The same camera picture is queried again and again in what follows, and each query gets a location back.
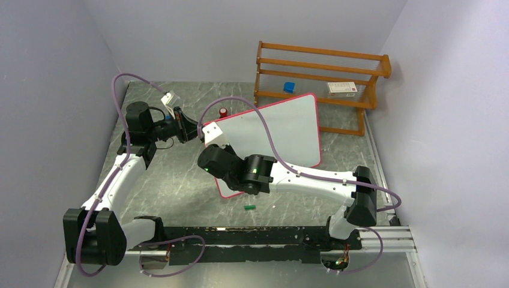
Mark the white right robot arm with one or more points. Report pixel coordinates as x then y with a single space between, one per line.
353 191

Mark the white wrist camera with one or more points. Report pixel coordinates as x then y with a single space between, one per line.
213 135
170 100

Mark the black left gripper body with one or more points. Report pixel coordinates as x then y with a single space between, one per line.
169 129

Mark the pink framed whiteboard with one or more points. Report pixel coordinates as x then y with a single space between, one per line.
288 129

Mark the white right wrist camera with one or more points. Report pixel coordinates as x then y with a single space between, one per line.
213 135

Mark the blue block on shelf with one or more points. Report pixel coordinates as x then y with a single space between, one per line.
289 87

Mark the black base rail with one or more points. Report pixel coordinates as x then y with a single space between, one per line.
304 244

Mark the white red small box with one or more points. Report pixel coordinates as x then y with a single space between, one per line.
342 89

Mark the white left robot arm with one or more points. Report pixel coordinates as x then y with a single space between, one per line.
93 234

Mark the wooden shelf rack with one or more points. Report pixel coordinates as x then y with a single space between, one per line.
312 68

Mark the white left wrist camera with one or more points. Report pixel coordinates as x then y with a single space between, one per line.
170 100

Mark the red black stamp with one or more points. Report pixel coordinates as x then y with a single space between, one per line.
223 112

